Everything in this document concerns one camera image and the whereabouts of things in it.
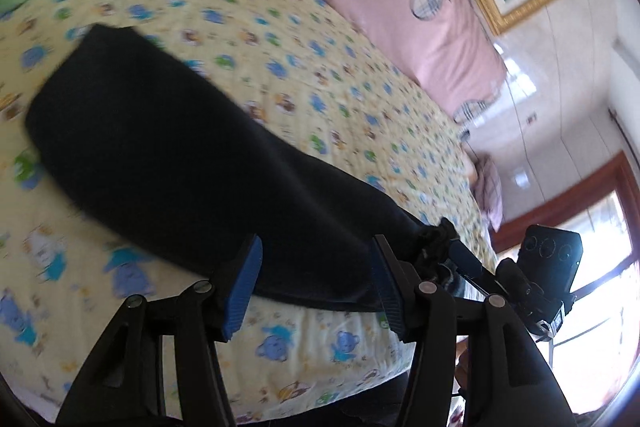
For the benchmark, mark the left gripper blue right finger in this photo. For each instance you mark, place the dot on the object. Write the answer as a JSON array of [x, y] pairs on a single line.
[[394, 281]]

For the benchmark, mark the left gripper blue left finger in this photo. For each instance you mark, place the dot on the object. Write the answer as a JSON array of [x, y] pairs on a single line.
[[242, 282]]

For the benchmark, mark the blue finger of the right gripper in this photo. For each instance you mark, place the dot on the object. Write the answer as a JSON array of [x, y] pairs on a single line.
[[467, 259]]

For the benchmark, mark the dark navy pants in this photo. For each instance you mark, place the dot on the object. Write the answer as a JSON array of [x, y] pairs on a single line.
[[161, 157]]

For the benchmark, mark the purple checked cloth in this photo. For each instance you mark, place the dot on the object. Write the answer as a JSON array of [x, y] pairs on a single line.
[[487, 191]]

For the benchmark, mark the black phone charger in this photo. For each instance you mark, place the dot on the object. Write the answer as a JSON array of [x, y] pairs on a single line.
[[465, 135]]

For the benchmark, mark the yellow cartoon bear quilt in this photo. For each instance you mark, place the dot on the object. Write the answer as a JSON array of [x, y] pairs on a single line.
[[295, 67]]

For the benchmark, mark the black camera box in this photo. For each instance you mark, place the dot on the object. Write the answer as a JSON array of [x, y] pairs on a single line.
[[550, 258]]

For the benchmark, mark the brown wooden window frame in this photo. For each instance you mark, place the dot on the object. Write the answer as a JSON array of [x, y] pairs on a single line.
[[615, 176]]

